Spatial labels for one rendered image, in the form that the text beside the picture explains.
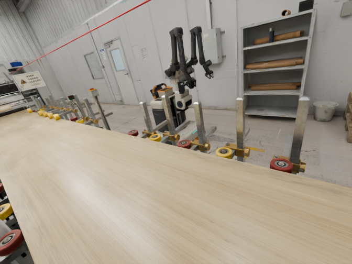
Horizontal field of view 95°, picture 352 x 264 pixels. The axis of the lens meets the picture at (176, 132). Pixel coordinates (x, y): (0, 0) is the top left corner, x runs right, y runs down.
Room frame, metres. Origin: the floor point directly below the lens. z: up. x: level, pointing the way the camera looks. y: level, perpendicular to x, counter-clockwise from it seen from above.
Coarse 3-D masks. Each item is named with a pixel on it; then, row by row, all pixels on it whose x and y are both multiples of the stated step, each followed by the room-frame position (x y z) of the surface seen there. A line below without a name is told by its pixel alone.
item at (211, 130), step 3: (213, 126) 1.15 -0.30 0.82; (210, 129) 1.11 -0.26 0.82; (213, 129) 1.10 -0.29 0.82; (216, 129) 1.14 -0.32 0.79; (207, 132) 1.08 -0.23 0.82; (210, 132) 1.07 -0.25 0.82; (213, 132) 1.10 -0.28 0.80; (207, 135) 1.03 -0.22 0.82; (210, 135) 1.06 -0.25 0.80; (207, 138) 1.03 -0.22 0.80; (192, 147) 0.91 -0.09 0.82; (195, 147) 0.90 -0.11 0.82; (195, 150) 0.90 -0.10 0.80
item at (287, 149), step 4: (288, 136) 0.81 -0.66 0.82; (292, 136) 0.80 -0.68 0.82; (288, 140) 0.77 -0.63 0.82; (292, 140) 0.76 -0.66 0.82; (288, 144) 0.74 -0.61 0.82; (284, 148) 0.71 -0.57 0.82; (288, 148) 0.70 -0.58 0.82; (284, 152) 0.67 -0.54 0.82; (288, 152) 0.67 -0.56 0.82; (284, 156) 0.65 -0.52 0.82; (288, 156) 0.64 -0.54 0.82
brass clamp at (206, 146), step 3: (195, 141) 0.96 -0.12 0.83; (198, 141) 0.95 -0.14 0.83; (192, 144) 0.95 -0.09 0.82; (195, 144) 0.94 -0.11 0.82; (198, 144) 0.92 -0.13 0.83; (201, 144) 0.91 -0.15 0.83; (204, 144) 0.90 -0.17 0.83; (207, 144) 0.90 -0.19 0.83; (210, 144) 0.91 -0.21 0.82; (198, 147) 0.92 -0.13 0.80; (201, 147) 0.91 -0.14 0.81; (204, 147) 0.89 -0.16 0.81; (207, 147) 0.88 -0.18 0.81; (210, 147) 0.91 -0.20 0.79; (201, 150) 0.91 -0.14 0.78; (204, 150) 0.89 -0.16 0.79; (207, 150) 0.88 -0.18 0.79
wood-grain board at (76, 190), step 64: (0, 128) 2.35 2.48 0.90; (64, 128) 1.68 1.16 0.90; (64, 192) 0.63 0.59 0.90; (128, 192) 0.54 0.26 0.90; (192, 192) 0.46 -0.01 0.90; (256, 192) 0.40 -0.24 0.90; (320, 192) 0.35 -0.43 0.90; (64, 256) 0.32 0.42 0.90; (128, 256) 0.28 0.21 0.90; (192, 256) 0.25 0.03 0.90; (256, 256) 0.22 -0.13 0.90; (320, 256) 0.19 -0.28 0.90
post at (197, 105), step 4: (196, 104) 0.91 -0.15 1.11; (200, 104) 0.92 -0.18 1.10; (196, 108) 0.91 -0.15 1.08; (200, 108) 0.91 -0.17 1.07; (196, 112) 0.91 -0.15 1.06; (200, 112) 0.91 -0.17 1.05; (196, 116) 0.92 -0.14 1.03; (200, 116) 0.90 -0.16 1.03; (196, 120) 0.92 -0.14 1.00; (200, 120) 0.90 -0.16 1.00; (196, 124) 0.92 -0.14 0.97; (200, 124) 0.90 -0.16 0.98; (200, 128) 0.91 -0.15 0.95; (200, 132) 0.91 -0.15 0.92; (204, 132) 0.92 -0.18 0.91; (200, 136) 0.91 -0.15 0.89; (204, 136) 0.92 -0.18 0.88; (200, 140) 0.92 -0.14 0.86; (204, 140) 0.91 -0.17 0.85; (204, 152) 0.90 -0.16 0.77
